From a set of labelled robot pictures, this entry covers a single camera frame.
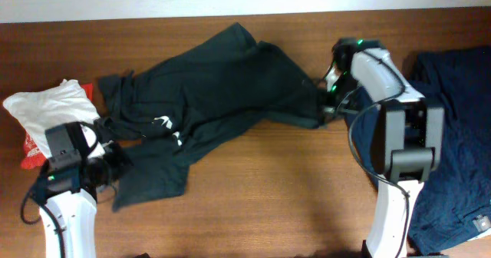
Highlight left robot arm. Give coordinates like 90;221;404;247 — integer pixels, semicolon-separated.
28;121;132;257

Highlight black Nike t-shirt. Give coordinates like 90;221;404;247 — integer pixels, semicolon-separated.
96;24;323;211

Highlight navy blue garment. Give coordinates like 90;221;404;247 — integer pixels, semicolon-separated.
353;46;490;256

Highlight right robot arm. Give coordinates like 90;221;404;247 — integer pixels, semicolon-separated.
322;38;444;257

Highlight red folded shirt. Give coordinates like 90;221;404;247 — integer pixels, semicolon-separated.
20;83;94;170

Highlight white folded shirt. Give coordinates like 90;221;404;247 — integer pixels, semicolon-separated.
3;80;100;158

